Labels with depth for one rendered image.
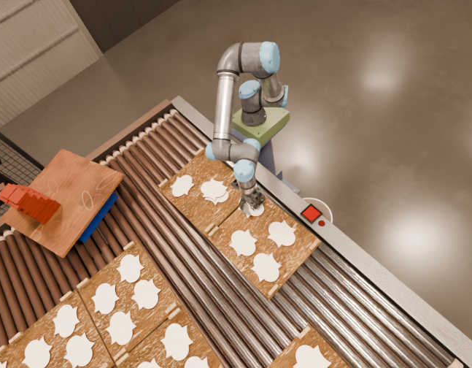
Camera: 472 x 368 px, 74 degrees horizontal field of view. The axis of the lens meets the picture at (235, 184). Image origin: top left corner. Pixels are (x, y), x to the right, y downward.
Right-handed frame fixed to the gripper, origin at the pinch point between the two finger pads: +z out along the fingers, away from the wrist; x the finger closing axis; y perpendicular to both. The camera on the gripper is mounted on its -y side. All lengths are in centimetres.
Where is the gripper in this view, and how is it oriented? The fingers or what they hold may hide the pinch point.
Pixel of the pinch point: (251, 204)
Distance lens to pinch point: 148.8
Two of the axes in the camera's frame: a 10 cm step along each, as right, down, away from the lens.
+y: 6.8, 5.7, -4.7
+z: 1.8, 5.0, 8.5
